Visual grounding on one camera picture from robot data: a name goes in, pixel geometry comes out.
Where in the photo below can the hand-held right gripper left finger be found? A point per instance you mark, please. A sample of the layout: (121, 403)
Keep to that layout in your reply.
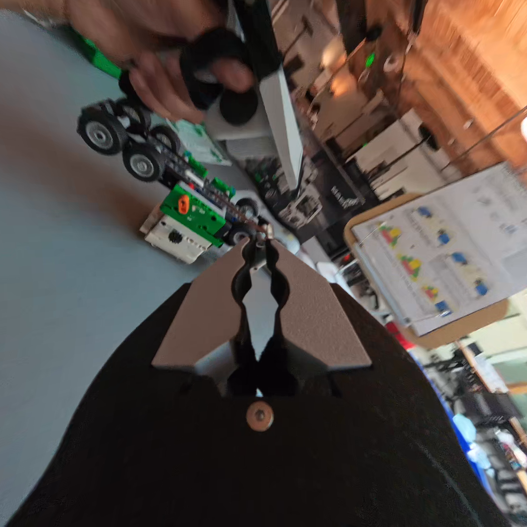
(197, 325)

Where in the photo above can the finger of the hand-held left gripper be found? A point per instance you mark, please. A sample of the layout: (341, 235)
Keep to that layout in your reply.
(284, 131)

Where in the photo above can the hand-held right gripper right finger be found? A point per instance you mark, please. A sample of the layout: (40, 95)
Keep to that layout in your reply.
(321, 325)

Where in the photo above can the small grey lego pin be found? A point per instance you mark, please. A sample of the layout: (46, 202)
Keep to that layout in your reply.
(263, 238)

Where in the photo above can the lego truck model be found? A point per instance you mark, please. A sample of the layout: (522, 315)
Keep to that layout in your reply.
(193, 214)

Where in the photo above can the black lego set box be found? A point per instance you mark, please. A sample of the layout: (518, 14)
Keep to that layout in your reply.
(313, 206)

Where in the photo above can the lego instruction booklet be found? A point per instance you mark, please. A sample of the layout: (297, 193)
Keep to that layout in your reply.
(201, 148)

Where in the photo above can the person's left hand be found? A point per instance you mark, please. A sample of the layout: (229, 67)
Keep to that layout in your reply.
(123, 24)

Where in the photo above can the white cabinet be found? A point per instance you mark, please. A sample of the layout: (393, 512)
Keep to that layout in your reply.
(395, 156)

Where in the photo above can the wooden board with printed sheets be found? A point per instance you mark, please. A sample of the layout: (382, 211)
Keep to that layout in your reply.
(453, 247)

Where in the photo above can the green flat object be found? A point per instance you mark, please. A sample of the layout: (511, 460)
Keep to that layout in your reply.
(99, 55)

